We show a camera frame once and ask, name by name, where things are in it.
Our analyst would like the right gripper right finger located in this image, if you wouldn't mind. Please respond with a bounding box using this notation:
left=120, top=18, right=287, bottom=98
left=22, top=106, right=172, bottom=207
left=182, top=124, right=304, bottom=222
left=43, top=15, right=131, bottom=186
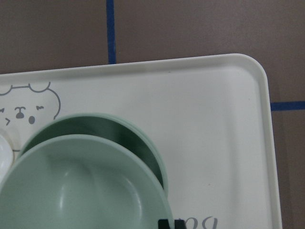
left=174, top=219, right=185, bottom=229

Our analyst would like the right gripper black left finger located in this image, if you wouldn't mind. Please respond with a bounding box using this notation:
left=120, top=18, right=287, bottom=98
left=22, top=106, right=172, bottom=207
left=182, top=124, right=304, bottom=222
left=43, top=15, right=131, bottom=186
left=158, top=219, right=170, bottom=229

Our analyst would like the green bowl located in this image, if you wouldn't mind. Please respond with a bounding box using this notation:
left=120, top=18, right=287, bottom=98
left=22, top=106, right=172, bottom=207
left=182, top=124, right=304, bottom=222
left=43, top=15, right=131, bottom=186
left=0, top=135, right=174, bottom=229
left=20, top=113, right=169, bottom=197

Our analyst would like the cream bear tray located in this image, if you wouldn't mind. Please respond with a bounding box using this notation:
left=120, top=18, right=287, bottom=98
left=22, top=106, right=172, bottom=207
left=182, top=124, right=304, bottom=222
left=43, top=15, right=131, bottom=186
left=0, top=54, right=282, bottom=229

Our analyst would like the white plastic spoon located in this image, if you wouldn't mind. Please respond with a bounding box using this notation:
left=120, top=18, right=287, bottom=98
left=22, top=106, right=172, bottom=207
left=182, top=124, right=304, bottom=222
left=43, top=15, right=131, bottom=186
left=0, top=135, right=14, bottom=182

